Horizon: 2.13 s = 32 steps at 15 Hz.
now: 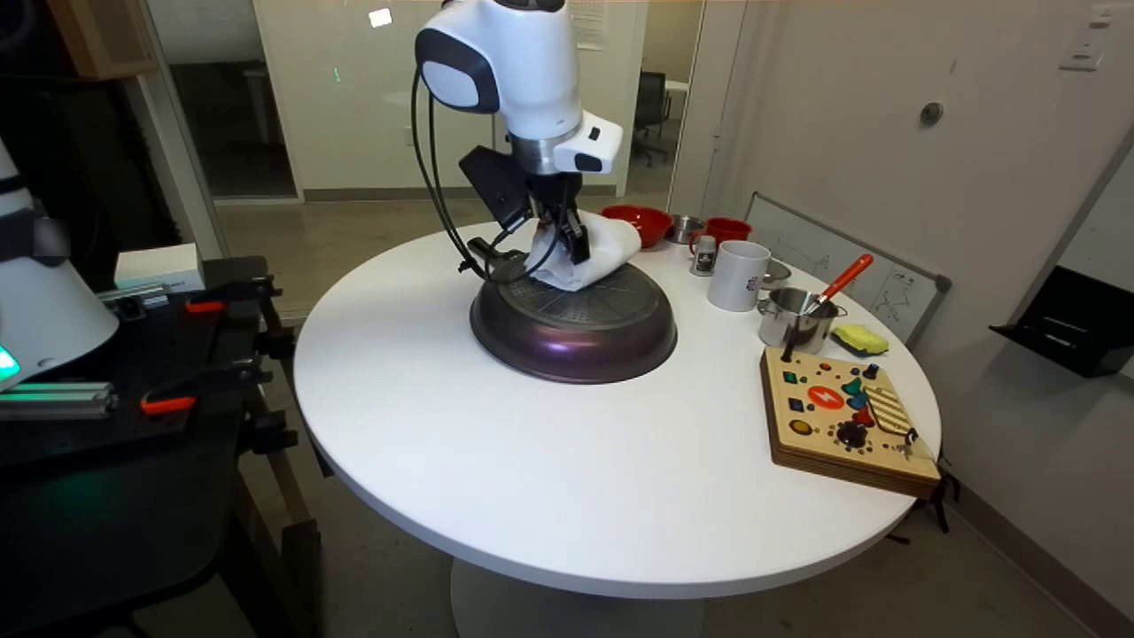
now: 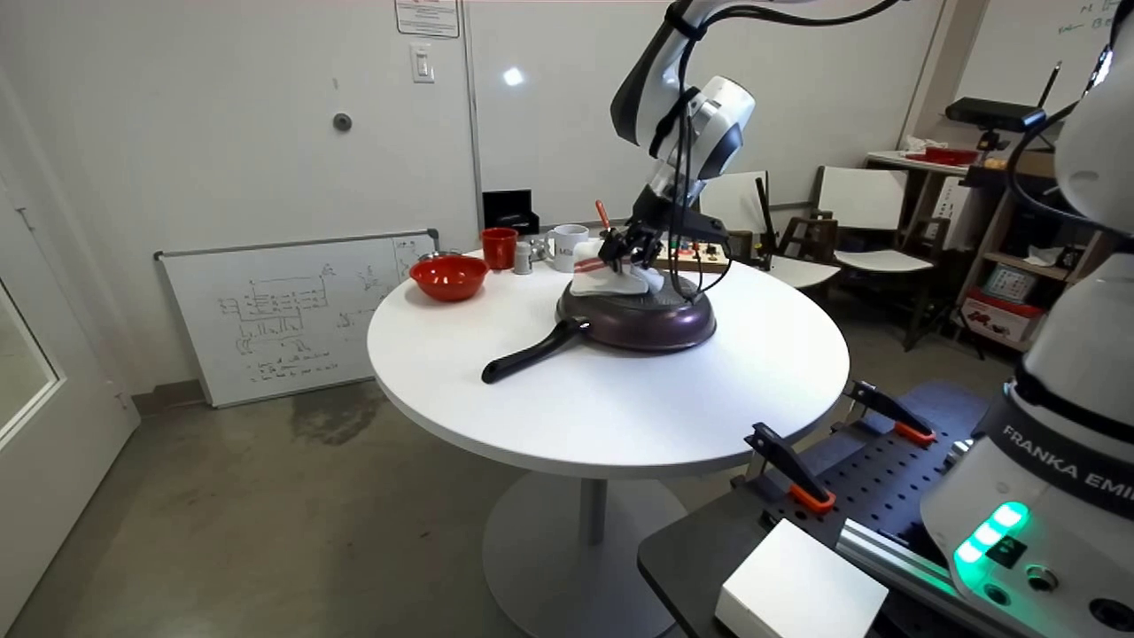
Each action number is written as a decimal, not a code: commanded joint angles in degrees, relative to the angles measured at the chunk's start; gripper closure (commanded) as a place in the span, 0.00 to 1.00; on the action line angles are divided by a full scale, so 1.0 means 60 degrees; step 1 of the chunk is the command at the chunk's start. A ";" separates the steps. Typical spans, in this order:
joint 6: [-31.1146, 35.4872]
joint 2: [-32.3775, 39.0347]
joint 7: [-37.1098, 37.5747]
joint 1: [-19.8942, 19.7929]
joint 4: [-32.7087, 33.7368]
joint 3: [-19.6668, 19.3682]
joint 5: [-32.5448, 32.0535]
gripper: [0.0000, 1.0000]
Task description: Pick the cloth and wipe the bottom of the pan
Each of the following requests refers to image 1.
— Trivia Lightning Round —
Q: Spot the white box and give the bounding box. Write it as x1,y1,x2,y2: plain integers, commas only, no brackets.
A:
109,241,209,296

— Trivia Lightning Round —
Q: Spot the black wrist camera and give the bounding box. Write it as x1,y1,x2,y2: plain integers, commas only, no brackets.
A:
459,142,538,231

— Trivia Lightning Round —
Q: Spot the small steel pot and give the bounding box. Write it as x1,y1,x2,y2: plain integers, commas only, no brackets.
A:
754,282,843,359

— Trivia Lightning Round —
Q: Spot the red-handled utensil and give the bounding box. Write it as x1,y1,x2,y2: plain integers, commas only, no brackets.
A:
802,250,878,331

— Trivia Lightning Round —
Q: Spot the aluminum rail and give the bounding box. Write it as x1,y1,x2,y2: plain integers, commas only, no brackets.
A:
0,379,118,425

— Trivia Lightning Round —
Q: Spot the white cloth with red stripes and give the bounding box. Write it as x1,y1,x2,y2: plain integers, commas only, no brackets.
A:
526,212,644,296

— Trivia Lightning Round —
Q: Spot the red cup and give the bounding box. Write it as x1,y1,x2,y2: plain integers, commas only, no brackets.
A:
703,217,754,248

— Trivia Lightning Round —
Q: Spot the black wall tray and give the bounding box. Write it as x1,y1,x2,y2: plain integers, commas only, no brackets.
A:
988,262,1134,383

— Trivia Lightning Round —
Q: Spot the black robot cart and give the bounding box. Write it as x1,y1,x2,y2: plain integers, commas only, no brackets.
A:
0,250,331,638

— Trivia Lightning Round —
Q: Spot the white mug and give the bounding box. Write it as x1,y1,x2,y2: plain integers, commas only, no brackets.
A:
705,238,793,316

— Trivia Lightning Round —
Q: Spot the red bowl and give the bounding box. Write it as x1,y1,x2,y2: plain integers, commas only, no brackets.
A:
600,202,677,250

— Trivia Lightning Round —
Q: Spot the small steel cup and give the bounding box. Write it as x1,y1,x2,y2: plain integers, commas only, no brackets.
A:
674,212,722,275

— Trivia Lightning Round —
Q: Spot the yellow green sponge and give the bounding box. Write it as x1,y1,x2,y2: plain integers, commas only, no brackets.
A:
828,318,892,361

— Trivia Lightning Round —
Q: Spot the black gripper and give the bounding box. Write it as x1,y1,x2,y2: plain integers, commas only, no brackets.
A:
529,165,591,270

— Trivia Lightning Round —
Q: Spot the whiteboard with drawings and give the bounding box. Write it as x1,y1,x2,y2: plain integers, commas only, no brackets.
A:
742,190,954,351

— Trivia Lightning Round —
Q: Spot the orange-handled black clamp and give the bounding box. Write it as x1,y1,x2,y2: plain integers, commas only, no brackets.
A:
101,275,283,318
138,351,276,420

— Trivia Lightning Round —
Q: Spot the wooden cabinet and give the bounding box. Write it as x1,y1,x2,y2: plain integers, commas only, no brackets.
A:
46,0,162,85

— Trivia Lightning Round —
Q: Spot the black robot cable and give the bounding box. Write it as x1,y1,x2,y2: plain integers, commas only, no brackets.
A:
407,67,560,288

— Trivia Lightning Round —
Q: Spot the black office chair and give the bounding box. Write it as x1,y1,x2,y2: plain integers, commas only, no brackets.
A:
631,67,692,171

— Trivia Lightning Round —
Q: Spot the purple frying pan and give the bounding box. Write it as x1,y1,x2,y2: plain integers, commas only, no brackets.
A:
468,258,682,387

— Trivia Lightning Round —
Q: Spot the wooden toy activity board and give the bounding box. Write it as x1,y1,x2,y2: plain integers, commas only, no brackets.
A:
760,345,946,498

